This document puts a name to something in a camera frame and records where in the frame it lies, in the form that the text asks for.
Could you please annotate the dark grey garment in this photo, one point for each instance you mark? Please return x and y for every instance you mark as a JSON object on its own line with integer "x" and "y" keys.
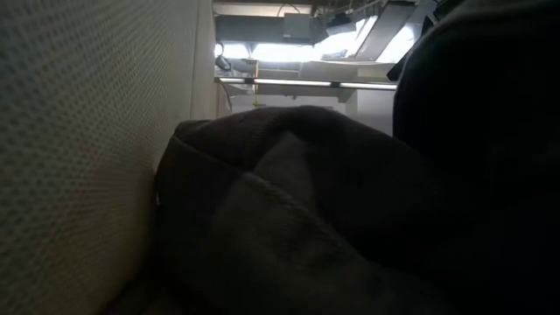
{"x": 284, "y": 197}

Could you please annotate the black garment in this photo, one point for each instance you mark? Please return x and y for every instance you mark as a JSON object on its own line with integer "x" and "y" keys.
{"x": 481, "y": 87}

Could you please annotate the long white light bar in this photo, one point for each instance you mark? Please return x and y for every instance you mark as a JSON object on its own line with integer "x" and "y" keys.
{"x": 289, "y": 82}

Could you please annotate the grey slanted panel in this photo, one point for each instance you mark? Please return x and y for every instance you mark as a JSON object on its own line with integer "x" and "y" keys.
{"x": 382, "y": 30}

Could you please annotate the grey ceiling box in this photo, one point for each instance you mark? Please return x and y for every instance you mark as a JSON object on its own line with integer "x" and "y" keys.
{"x": 297, "y": 25}

